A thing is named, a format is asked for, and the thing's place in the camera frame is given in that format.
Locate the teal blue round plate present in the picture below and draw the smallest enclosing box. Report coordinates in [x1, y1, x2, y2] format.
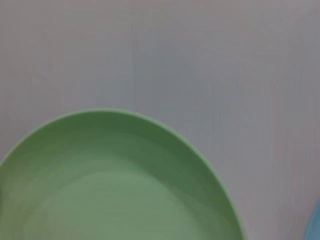
[303, 196, 320, 240]

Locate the green round plate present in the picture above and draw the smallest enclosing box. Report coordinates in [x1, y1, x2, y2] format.
[0, 108, 248, 240]

